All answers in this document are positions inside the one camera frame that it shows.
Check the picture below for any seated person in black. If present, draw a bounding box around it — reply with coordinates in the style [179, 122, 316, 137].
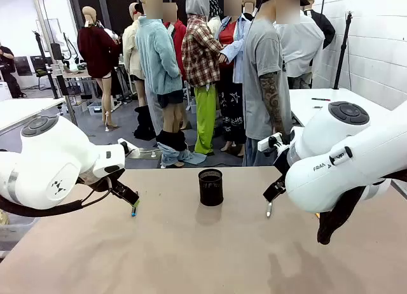
[0, 41, 25, 99]

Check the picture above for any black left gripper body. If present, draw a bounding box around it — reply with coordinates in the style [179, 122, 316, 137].
[93, 170, 127, 197]

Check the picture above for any mannequin in plaid hoodie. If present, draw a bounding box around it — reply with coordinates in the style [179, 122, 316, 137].
[181, 0, 224, 155]

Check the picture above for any black mesh pen holder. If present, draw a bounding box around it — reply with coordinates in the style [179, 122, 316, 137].
[198, 169, 225, 207]

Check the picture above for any tattooed right forearm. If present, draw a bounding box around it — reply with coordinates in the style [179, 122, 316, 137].
[259, 72, 287, 137]

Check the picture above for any large white side table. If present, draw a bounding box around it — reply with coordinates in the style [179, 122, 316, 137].
[287, 88, 407, 130]

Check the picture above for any mannequin in maroon sweater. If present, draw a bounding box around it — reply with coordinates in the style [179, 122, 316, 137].
[77, 6, 122, 130]

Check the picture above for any mannequin in light blue fleece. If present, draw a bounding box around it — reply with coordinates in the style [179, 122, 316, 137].
[134, 0, 186, 168]

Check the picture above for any white floor power strip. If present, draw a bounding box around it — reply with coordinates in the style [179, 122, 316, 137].
[126, 146, 160, 160]

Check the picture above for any mannequin in white shirt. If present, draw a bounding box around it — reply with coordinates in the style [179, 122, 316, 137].
[273, 0, 326, 90]

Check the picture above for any mannequin in black jacket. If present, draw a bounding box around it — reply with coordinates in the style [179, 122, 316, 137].
[303, 0, 336, 50]

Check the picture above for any black left arm cable sleeve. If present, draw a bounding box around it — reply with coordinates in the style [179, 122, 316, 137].
[0, 175, 114, 218]

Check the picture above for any empty clear plastic bin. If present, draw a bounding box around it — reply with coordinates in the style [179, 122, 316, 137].
[0, 211, 39, 244]

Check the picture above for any black pen blue cap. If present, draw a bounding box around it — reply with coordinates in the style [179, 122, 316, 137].
[130, 191, 140, 218]

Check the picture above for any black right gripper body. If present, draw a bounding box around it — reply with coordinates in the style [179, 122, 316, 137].
[272, 143, 291, 181]

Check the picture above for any mannequin in red jacket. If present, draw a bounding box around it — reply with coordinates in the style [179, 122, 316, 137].
[163, 3, 188, 81]

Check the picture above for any person in grey t-shirt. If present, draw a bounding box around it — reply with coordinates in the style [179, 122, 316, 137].
[242, 0, 294, 167]

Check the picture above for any mannequin in cream jacket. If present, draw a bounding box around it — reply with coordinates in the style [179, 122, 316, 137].
[121, 2, 146, 108]

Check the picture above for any black tripod stand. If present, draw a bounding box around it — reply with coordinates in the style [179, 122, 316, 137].
[333, 11, 355, 90]

